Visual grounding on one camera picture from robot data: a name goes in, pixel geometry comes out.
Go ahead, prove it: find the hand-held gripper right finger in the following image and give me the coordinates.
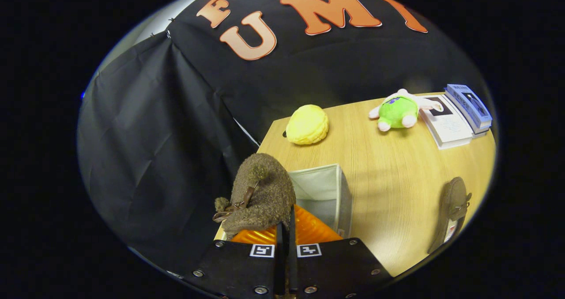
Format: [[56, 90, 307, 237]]
[[289, 204, 393, 299]]

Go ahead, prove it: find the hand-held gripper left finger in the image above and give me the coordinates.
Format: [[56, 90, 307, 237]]
[[183, 211, 287, 299]]

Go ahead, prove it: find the brown fuzzy shoe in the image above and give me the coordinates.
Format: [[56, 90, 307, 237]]
[[213, 153, 297, 240], [427, 177, 473, 254]]

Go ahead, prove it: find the grey fabric storage box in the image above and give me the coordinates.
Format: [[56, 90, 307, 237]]
[[214, 163, 354, 242]]

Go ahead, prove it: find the yellow plush bread toy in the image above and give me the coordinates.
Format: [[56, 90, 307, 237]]
[[286, 105, 329, 146]]

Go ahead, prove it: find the black backdrop cloth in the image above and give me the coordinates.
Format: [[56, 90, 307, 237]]
[[77, 0, 486, 275]]

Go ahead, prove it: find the green and pink plush toy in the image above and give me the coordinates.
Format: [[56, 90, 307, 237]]
[[369, 89, 444, 132]]

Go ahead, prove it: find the white book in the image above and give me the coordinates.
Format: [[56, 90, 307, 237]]
[[417, 94, 474, 150]]

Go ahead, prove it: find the blue book with figure cover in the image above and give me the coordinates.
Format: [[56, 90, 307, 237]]
[[444, 84, 493, 129]]

